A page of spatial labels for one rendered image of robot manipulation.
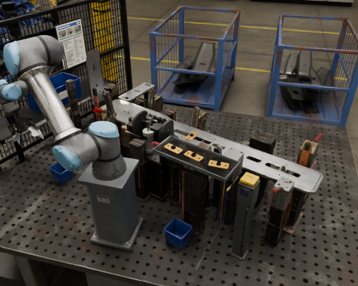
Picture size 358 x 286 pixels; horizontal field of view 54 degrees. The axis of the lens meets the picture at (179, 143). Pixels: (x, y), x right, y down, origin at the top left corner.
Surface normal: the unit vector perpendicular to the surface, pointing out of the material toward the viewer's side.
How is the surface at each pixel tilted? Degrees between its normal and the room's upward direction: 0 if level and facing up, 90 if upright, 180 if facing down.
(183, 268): 0
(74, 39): 90
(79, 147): 51
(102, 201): 90
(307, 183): 0
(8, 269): 0
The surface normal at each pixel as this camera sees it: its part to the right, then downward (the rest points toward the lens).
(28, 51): 0.55, -0.22
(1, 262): 0.00, -0.83
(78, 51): 0.83, 0.32
